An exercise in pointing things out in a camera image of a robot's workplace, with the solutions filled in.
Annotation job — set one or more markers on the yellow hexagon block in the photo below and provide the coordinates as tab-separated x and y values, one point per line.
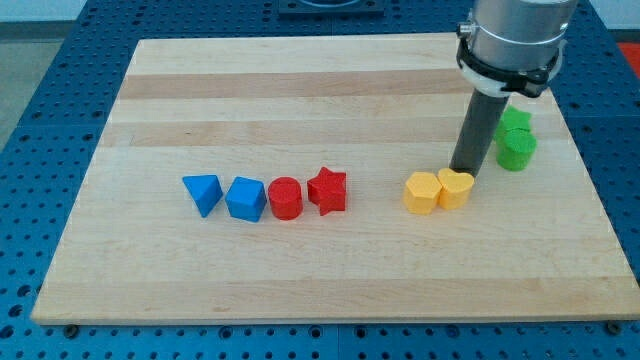
421	193

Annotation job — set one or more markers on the blue cube block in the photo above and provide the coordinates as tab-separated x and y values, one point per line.
246	199

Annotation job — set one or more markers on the green star block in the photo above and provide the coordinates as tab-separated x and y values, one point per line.
512	119

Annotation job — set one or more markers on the blue triangle block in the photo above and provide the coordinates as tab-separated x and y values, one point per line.
205	191

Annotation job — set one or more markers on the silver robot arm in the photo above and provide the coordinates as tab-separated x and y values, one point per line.
513	46

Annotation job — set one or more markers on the yellow heart block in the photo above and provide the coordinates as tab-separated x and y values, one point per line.
456	188

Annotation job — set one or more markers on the green cylinder block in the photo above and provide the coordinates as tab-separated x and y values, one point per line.
515	149

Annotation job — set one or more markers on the red star block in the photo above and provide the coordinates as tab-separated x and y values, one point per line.
327	190

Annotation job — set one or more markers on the wooden board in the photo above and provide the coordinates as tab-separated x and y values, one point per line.
528	246

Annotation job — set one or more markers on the red cylinder block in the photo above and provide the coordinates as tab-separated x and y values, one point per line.
285	197

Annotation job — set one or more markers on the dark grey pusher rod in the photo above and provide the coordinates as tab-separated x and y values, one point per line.
476	134

